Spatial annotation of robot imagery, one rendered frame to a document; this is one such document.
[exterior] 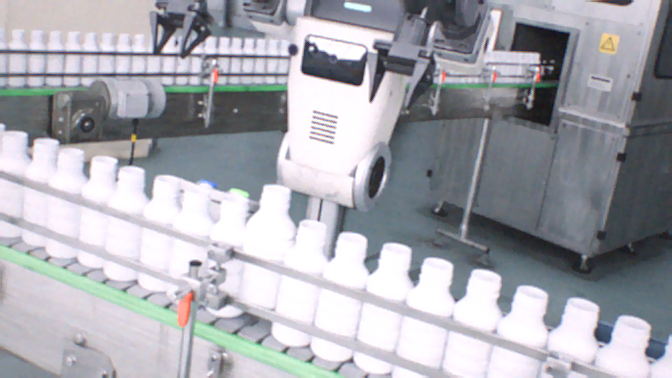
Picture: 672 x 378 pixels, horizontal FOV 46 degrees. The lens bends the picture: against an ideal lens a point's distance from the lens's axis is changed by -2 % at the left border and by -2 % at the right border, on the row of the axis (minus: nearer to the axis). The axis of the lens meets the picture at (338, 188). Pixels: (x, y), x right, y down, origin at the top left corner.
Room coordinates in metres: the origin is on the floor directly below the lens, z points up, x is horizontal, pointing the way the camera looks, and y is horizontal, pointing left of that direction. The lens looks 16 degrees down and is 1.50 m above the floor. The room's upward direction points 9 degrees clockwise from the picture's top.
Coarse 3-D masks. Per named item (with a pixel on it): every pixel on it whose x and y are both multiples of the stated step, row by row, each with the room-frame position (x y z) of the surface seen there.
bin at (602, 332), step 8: (600, 328) 1.33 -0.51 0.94; (608, 328) 1.32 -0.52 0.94; (600, 336) 1.33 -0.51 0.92; (608, 336) 1.32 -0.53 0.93; (648, 344) 1.29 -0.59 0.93; (656, 344) 1.29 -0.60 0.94; (664, 344) 1.28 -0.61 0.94; (648, 352) 1.29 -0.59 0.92; (656, 352) 1.29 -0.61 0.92; (664, 352) 1.28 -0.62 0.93
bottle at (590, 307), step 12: (576, 300) 0.86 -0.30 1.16; (576, 312) 0.83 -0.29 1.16; (588, 312) 0.83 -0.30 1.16; (564, 324) 0.84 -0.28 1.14; (576, 324) 0.83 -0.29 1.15; (588, 324) 0.83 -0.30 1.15; (552, 336) 0.84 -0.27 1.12; (564, 336) 0.83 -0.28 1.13; (576, 336) 0.83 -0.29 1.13; (588, 336) 0.83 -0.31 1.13; (552, 348) 0.83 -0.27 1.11; (564, 348) 0.82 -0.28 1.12; (576, 348) 0.82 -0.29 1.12; (588, 348) 0.82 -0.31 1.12; (576, 360) 0.82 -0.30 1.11; (588, 360) 0.82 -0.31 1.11; (540, 372) 0.85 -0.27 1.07
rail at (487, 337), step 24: (48, 192) 1.11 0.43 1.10; (0, 216) 1.15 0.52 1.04; (120, 216) 1.06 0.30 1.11; (72, 240) 1.09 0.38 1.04; (192, 240) 1.01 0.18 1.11; (120, 264) 1.05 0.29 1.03; (264, 264) 0.96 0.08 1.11; (336, 288) 0.92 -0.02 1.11; (264, 312) 0.96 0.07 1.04; (408, 312) 0.88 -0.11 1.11; (504, 312) 0.91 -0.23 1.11; (336, 336) 0.92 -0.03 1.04; (480, 336) 0.85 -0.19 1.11; (384, 360) 0.89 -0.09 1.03; (408, 360) 0.88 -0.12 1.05; (648, 360) 0.84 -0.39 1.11
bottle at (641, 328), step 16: (624, 320) 0.83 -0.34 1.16; (640, 320) 0.83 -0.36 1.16; (624, 336) 0.80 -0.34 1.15; (640, 336) 0.80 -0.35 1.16; (608, 352) 0.81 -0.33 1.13; (624, 352) 0.80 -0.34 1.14; (640, 352) 0.80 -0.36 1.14; (608, 368) 0.80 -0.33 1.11; (624, 368) 0.79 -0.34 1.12; (640, 368) 0.79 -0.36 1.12
